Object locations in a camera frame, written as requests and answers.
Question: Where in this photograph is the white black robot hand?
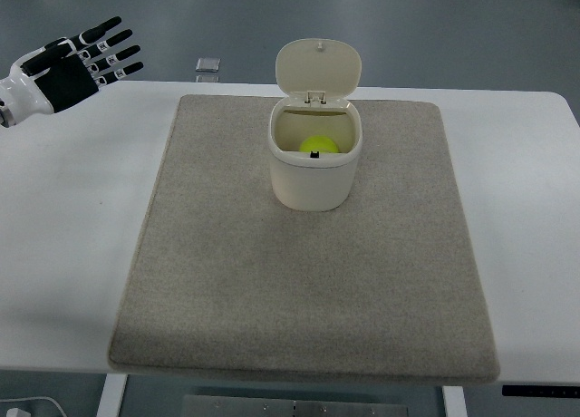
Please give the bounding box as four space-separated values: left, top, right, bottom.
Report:
1 16 143 128

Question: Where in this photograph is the yellow tennis ball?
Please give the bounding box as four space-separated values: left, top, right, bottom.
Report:
299 135 339 153

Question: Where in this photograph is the small clear floor plate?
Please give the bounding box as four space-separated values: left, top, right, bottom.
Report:
196 57 221 73

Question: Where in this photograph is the grey felt mat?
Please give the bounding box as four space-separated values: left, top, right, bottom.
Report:
108 95 500 385

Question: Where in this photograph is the beige bin with lid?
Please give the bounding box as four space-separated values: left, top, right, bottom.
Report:
267 38 363 211

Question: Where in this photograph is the white left table leg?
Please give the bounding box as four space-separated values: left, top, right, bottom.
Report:
96 373 128 417

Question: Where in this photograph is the white table leg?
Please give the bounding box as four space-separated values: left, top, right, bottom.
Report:
96 373 128 417
442 386 468 417

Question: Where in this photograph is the white power adapter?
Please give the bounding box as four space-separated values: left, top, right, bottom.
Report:
5 407 31 417

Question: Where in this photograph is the white right table leg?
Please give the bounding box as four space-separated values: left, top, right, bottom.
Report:
442 386 468 417

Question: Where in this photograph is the black table control panel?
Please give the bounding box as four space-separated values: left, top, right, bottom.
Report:
501 384 580 399

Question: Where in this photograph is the white cable on floor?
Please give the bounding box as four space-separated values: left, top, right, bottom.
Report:
0 395 69 417

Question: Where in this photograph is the metal base plate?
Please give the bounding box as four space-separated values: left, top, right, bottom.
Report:
180 395 409 417

